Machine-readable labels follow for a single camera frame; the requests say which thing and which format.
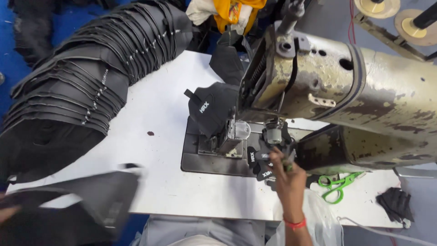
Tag person's left hand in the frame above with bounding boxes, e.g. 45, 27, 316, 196
0, 193, 22, 225

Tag person's right hand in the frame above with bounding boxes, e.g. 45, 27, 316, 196
268, 147, 308, 221

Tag black fabric panel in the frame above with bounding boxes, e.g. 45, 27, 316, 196
0, 163, 145, 246

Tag pile of black logo tabs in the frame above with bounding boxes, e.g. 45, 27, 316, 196
246, 141, 295, 182

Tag red wrist thread band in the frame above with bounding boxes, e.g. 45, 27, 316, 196
283, 217, 307, 230

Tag clear plastic bag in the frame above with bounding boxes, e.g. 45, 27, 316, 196
266, 189, 345, 246

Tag black printed cap piece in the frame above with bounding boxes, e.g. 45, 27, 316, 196
184, 82, 241, 139

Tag worn beige industrial sewing machine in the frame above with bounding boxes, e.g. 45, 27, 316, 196
180, 0, 437, 178

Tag person's grey trousers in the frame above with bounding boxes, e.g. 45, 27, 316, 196
131, 214, 285, 246

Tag black folded fabric piece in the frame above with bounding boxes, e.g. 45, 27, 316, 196
208, 30, 254, 87

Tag crumpled black fabric scrap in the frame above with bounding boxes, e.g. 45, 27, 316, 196
376, 187, 415, 224

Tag red thread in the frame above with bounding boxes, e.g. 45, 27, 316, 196
348, 0, 357, 45

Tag yellow cloth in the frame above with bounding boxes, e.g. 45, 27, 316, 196
213, 0, 267, 35

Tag metal thread stand bar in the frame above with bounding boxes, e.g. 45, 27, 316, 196
353, 13, 437, 63

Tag white cloth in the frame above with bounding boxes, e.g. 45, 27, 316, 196
186, 0, 254, 35

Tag tan thread spool disc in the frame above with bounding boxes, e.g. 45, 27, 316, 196
394, 8, 437, 47
354, 0, 401, 20

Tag black thread cone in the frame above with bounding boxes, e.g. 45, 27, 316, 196
413, 2, 437, 30

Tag stack of black fabric panels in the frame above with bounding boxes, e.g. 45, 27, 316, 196
0, 0, 196, 185

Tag black fabric heap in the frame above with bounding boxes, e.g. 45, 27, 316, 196
8, 0, 118, 67

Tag green handled scissors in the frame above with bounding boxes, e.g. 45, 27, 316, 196
318, 171, 365, 205

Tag white cable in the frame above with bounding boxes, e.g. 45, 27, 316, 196
336, 216, 437, 246

